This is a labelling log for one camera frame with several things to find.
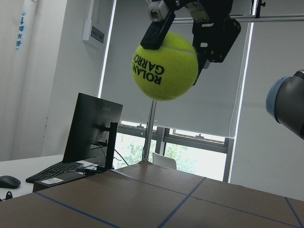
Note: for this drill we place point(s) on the white wall box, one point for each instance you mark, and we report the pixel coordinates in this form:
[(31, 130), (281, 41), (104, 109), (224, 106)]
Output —
[(97, 23)]

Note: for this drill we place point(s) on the black box with label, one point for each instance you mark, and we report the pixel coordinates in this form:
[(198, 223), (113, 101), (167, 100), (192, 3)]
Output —
[(58, 180)]

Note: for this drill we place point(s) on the black computer mouse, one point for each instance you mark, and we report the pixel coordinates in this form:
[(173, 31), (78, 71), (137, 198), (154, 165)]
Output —
[(9, 182)]

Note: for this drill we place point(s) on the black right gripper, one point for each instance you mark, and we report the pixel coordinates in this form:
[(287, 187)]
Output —
[(214, 31)]

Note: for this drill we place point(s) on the black keyboard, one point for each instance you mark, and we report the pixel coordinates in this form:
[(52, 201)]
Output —
[(54, 170)]

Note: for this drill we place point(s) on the black computer monitor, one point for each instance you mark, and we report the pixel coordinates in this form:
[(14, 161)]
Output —
[(93, 131)]

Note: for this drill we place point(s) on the tennis ball with Roland Garros print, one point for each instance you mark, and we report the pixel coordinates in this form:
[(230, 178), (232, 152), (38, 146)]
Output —
[(168, 72)]

